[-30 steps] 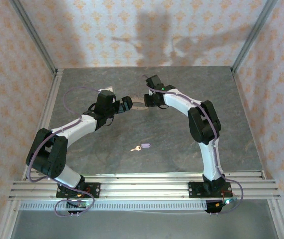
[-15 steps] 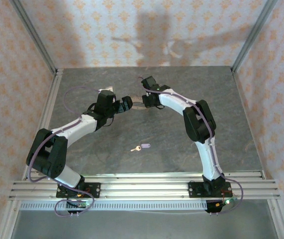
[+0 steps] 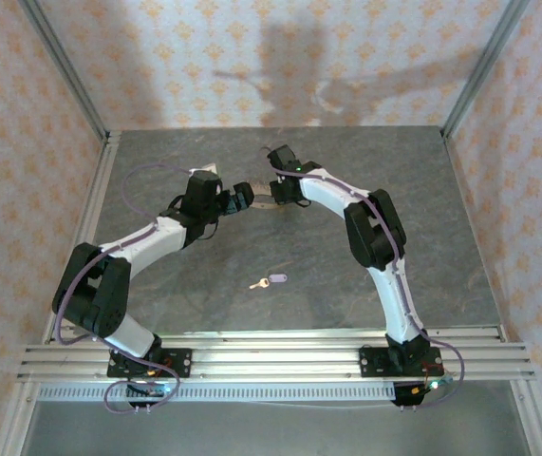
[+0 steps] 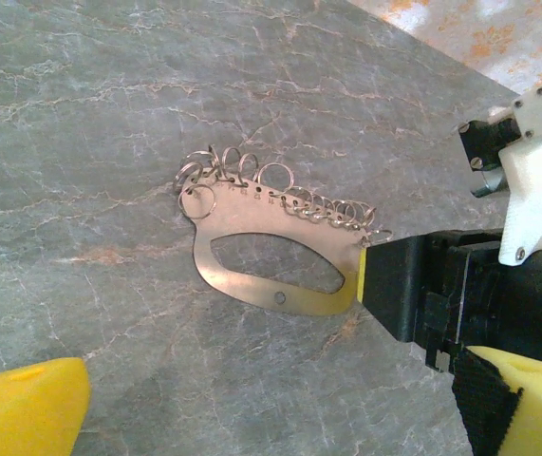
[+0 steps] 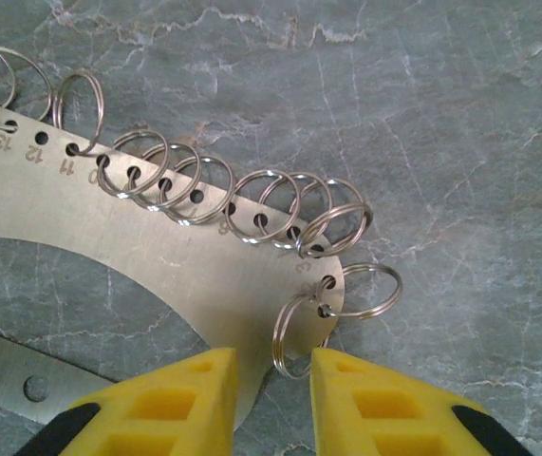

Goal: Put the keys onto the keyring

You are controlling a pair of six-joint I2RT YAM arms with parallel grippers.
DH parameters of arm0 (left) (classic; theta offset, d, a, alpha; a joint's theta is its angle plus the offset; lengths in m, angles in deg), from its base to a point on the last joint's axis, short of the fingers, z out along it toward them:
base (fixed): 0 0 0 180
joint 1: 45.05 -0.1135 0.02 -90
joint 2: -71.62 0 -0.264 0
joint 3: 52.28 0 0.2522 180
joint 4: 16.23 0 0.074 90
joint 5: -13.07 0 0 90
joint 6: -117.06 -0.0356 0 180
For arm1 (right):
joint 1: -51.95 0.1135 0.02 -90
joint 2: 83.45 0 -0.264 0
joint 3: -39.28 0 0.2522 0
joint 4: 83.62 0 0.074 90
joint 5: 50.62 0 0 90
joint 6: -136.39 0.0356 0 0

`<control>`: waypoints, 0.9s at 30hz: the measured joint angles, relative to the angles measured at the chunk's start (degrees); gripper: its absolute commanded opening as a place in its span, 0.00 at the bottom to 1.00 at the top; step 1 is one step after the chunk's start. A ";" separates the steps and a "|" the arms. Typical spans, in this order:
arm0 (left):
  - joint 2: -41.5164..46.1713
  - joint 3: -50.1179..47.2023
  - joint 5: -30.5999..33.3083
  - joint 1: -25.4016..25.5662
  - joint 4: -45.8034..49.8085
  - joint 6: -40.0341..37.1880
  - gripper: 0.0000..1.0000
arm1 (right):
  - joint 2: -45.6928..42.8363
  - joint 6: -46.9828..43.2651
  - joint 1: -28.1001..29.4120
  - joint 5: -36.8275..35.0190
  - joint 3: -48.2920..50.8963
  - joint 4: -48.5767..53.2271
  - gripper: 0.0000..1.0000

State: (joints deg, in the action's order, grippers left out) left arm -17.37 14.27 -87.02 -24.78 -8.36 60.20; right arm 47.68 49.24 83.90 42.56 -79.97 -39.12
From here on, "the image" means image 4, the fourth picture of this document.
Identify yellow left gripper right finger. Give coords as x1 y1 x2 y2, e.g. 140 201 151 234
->
450 345 542 456

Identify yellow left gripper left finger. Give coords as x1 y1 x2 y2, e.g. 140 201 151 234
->
0 356 92 456

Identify right wrist camera on white mount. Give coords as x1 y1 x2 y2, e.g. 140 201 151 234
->
458 83 542 265

